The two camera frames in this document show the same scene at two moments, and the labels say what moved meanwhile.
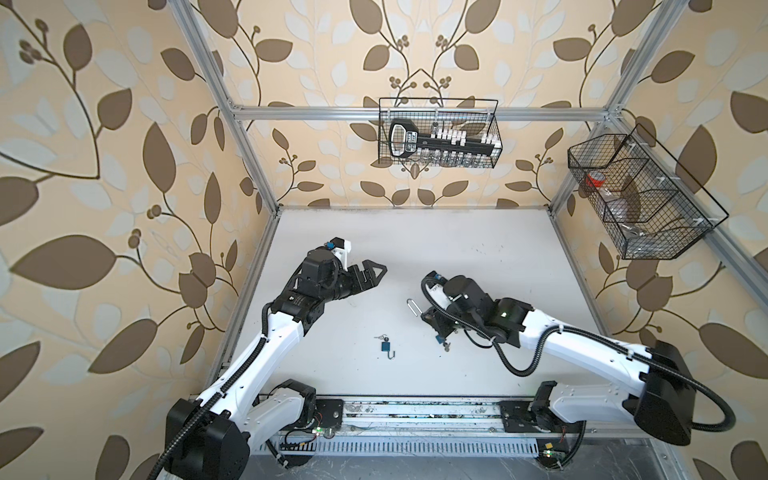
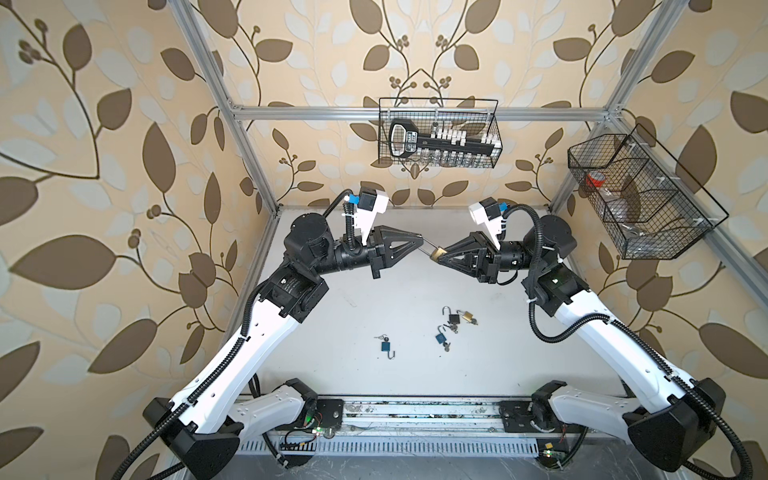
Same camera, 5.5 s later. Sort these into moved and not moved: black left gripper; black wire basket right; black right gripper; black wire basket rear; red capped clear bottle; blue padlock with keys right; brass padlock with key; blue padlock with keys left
Moved: black left gripper; brass padlock with key; black right gripper
Not moved: blue padlock with keys right; black wire basket right; red capped clear bottle; blue padlock with keys left; black wire basket rear
